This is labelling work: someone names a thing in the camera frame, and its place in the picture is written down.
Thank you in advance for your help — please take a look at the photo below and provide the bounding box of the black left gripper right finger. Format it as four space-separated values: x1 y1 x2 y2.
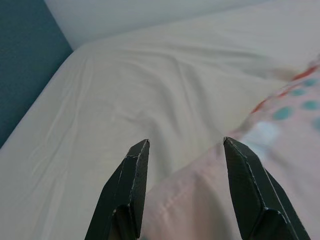
222 136 312 240

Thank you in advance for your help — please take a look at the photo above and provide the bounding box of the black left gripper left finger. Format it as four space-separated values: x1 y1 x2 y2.
84 138 151 240

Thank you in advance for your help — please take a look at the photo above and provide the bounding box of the pink patterned pillow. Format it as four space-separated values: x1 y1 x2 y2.
139 53 320 240

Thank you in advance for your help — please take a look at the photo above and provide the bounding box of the beige sheeted mattress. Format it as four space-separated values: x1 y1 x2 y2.
0 0 320 240

